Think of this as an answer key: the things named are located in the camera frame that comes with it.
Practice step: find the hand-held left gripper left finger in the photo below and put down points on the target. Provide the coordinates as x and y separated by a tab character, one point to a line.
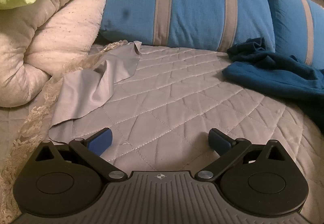
100	141

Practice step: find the grey quilted bedspread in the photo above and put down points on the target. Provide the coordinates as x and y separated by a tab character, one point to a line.
177	92

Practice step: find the plain grey cloth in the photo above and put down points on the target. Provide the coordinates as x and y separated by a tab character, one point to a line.
83	92

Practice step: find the blue grey-striped pillow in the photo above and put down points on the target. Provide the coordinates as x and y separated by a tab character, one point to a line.
197	6
286	16

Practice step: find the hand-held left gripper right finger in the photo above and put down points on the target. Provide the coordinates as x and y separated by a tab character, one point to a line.
219	141

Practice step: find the blue sweatshirt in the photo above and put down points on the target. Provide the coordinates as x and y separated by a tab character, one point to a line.
265	74

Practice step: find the white quilted comforter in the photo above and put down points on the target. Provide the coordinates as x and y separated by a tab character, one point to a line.
50	44

